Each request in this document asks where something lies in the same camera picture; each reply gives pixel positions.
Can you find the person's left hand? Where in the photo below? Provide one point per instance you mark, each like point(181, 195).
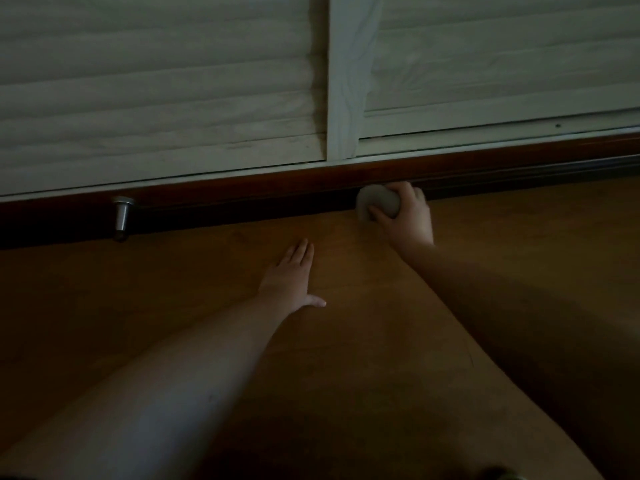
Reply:
point(290, 284)

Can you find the person's right hand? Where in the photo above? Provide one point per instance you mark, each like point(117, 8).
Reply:
point(412, 224)

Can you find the grey cleaning cloth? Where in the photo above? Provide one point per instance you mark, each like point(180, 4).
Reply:
point(377, 197)

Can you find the person's left forearm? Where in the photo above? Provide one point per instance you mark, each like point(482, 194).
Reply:
point(160, 394)

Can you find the person's right forearm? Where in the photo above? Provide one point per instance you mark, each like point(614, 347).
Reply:
point(540, 334)

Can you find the cylindrical metal door stop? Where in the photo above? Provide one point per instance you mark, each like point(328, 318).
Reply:
point(122, 214)

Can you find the green white sneaker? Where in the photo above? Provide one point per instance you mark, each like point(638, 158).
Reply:
point(500, 474)

